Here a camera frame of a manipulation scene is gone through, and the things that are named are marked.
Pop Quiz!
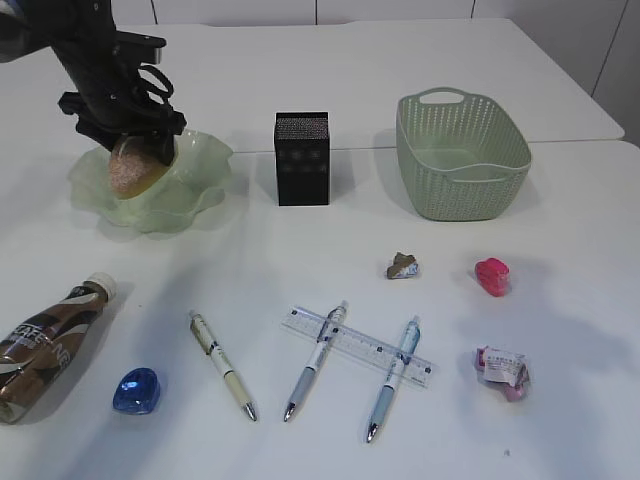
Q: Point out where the green glass wavy plate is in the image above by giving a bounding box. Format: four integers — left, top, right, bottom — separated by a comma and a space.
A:
69, 129, 233, 233

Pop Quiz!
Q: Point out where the pink pencil sharpener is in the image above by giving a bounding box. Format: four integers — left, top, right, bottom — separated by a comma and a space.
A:
474, 257, 511, 297

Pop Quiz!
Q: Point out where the beige pen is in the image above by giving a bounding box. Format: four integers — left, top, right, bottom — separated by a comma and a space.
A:
189, 311, 258, 422

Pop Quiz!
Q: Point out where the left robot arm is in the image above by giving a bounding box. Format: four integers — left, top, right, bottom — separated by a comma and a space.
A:
1, 0, 186, 166

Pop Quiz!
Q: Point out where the bread roll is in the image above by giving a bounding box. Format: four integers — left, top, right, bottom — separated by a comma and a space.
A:
108, 136, 173, 199

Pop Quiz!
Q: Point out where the black pen holder box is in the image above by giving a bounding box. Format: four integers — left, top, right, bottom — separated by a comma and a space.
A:
274, 112, 330, 206

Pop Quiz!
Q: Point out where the light blue pen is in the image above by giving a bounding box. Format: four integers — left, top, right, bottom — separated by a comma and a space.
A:
366, 316, 421, 443

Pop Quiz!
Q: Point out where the green plastic basket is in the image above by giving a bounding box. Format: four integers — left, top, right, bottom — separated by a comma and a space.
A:
396, 87, 532, 222

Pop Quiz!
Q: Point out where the clear plastic ruler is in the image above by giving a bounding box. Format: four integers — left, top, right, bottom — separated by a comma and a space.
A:
282, 306, 435, 388

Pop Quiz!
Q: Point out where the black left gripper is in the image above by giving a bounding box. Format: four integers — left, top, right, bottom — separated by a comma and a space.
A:
52, 14, 186, 165

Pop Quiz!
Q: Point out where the Nescafe coffee bottle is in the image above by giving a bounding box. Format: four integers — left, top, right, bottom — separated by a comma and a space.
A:
1, 272, 116, 424

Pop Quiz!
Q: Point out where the grey blue pen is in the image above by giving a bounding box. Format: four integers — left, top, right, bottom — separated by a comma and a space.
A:
283, 301, 348, 422

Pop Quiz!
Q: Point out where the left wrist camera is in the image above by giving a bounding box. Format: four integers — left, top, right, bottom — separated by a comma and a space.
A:
116, 31, 167, 65

